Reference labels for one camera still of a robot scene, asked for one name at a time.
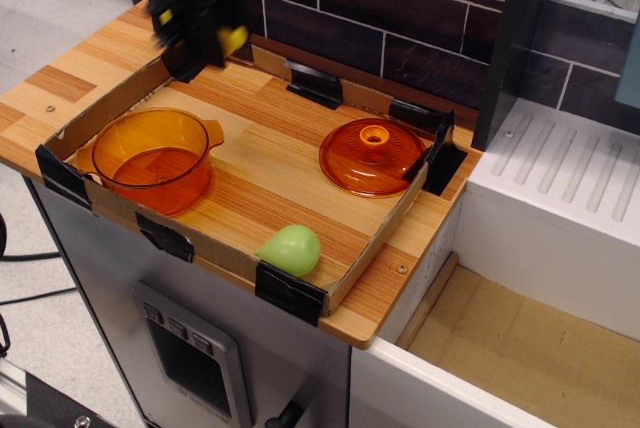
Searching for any black oven knob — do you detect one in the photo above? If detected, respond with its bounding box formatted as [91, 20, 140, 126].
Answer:
[264, 401, 304, 428]

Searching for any black floor cable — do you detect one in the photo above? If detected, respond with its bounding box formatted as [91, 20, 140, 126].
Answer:
[0, 250, 77, 307]

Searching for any grey toy oven front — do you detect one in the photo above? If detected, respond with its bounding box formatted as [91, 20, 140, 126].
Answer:
[30, 183, 351, 427]

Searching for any white toy sink unit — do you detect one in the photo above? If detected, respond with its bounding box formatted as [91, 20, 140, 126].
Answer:
[350, 101, 639, 427]

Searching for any orange transparent pot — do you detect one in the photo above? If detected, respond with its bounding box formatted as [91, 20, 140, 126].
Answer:
[76, 108, 225, 216]

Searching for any green plastic pear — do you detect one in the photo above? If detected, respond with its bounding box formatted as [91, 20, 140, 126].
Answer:
[255, 225, 321, 277]

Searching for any yellow plastic banana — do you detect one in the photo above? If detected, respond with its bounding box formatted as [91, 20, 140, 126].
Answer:
[154, 10, 250, 64]

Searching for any dark grey vertical post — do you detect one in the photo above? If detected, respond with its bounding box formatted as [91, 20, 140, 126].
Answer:
[472, 0, 544, 151]

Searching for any orange transparent pot lid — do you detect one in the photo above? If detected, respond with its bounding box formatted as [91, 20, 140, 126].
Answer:
[319, 118, 425, 197]

